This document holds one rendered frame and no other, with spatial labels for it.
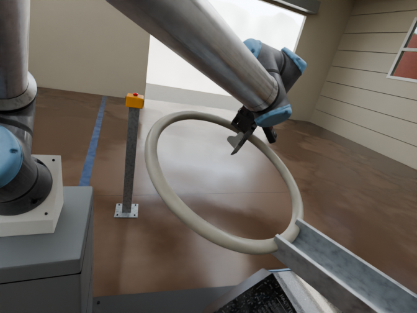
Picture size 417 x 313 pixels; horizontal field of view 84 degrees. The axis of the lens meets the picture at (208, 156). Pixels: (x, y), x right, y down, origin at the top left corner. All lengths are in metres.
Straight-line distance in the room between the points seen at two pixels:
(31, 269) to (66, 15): 6.22
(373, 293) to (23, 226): 0.93
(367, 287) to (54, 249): 0.82
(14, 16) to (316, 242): 0.75
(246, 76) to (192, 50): 0.13
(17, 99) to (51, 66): 6.16
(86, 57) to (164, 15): 6.42
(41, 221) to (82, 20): 6.05
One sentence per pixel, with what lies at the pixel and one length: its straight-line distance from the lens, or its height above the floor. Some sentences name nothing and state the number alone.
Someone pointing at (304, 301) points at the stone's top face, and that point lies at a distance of 0.91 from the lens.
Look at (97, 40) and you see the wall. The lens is 6.68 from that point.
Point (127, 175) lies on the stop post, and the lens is 2.11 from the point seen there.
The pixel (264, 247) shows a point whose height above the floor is 1.12.
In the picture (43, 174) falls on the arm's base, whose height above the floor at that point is 1.03.
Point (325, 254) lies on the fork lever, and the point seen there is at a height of 1.09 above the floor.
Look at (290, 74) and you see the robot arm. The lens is 0.73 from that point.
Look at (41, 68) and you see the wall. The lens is 6.93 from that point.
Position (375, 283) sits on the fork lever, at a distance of 0.66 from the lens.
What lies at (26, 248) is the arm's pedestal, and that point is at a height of 0.85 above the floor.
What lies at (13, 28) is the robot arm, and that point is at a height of 1.44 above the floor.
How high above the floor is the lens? 1.46
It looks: 23 degrees down
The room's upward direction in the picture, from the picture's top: 12 degrees clockwise
